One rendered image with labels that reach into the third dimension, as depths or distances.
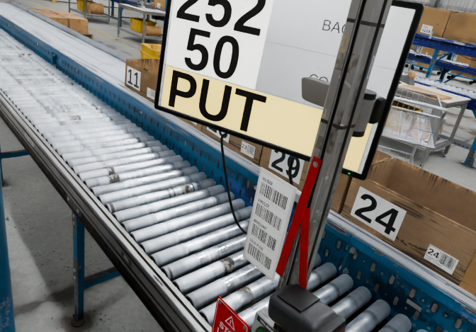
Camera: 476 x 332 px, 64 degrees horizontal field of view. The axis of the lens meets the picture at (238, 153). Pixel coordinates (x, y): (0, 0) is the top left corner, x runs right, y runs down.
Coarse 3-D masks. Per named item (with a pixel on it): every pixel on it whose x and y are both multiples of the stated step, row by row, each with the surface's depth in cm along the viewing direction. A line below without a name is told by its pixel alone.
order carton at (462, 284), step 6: (474, 258) 100; (474, 264) 100; (468, 270) 102; (474, 270) 101; (468, 276) 102; (474, 276) 101; (462, 282) 103; (468, 282) 102; (474, 282) 101; (468, 288) 102; (474, 288) 101; (474, 294) 101
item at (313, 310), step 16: (288, 288) 64; (304, 288) 64; (272, 304) 62; (288, 304) 60; (304, 304) 60; (320, 304) 61; (272, 320) 63; (288, 320) 60; (304, 320) 58; (320, 320) 57; (336, 320) 58
